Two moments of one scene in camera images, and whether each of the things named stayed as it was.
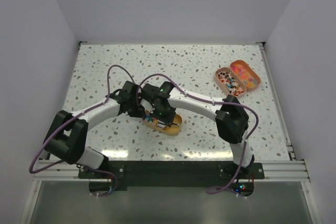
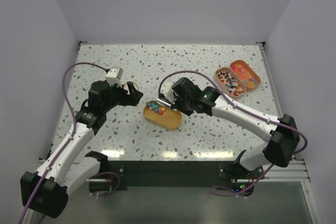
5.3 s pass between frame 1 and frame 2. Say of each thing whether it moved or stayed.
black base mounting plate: stayed
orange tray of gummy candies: stayed
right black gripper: moved
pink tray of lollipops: stayed
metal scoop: moved
